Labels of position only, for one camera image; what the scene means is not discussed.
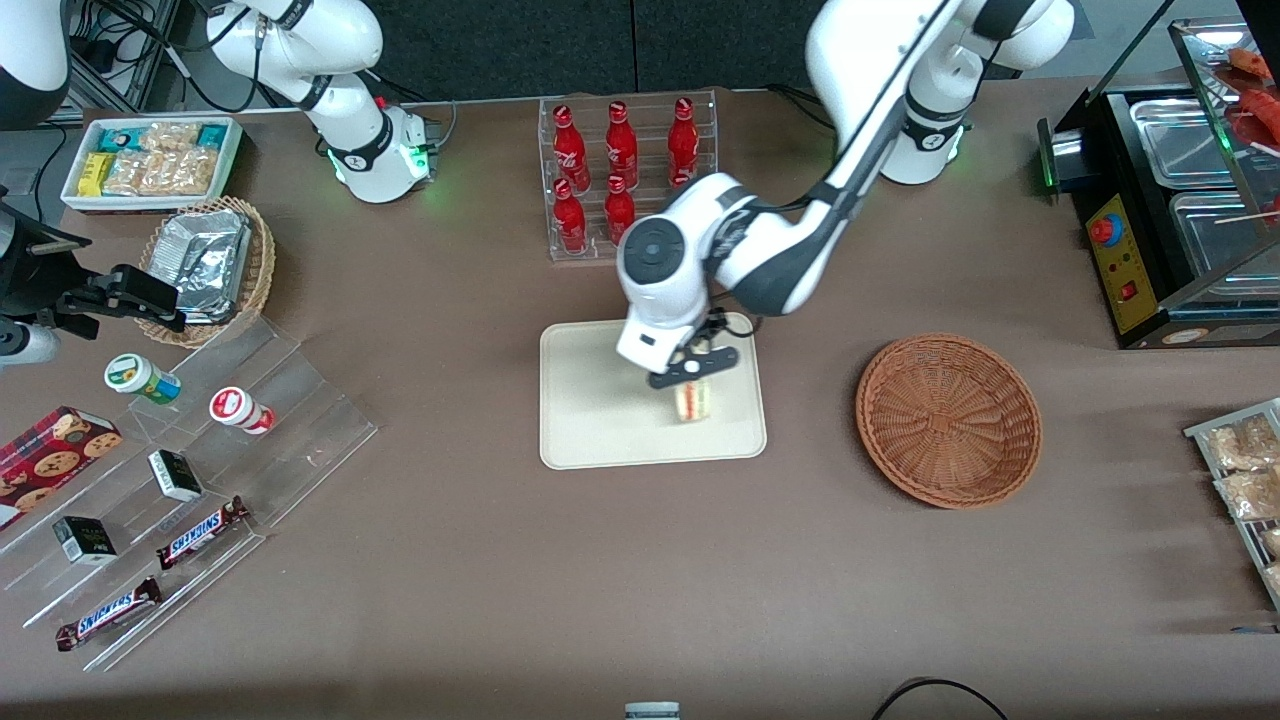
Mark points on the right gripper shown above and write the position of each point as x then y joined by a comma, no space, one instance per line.
42,274

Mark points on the yellow snack pack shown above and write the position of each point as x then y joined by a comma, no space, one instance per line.
95,173

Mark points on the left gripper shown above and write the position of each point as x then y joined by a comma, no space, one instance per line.
714,325

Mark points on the clear bag of crackers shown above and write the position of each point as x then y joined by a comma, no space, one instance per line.
165,172

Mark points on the cream plastic tray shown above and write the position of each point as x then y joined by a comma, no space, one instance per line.
600,420

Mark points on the grey cylindrical object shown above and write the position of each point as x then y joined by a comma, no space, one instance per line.
652,711

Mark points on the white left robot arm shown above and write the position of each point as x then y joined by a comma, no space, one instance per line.
770,250

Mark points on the red sausages in warmer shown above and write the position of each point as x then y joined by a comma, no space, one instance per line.
1262,105

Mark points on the teal snack pack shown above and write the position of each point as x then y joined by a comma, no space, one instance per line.
122,137

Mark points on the red cookie box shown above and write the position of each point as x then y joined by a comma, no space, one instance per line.
50,460

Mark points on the clear acrylic bottle rack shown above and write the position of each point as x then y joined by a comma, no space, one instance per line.
650,130

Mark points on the silver foil package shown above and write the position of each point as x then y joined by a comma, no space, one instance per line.
205,260

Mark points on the small black box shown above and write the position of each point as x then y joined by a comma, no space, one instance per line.
85,540
175,475

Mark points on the white rectangular snack bin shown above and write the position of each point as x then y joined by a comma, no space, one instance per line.
70,195

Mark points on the green lid yogurt cup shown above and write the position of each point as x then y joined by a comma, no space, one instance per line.
135,376

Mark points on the clear bag of snacks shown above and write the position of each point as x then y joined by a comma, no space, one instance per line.
1250,495
1240,445

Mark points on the black food warmer machine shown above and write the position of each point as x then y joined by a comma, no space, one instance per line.
1130,280

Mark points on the small oval wicker basket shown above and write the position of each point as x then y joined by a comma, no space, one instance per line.
258,270

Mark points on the triangular sandwich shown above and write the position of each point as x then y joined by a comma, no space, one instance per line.
692,402

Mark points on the clear acrylic stepped stand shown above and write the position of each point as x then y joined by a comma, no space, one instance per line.
300,440

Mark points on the red lid yogurt cup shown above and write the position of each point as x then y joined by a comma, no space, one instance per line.
235,408

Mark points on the large round wicker basket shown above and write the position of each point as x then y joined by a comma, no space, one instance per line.
945,420

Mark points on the snickers chocolate bar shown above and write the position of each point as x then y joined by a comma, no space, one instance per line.
105,615
200,532

